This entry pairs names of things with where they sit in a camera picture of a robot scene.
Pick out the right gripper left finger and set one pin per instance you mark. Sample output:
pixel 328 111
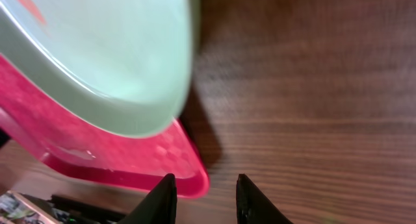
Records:
pixel 158 207

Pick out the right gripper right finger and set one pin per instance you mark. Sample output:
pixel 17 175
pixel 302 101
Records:
pixel 253 206

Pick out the light blue plate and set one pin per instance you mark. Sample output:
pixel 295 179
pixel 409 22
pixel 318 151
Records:
pixel 123 66

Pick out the red plastic tray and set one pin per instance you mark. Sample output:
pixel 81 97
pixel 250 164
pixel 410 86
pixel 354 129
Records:
pixel 77 149

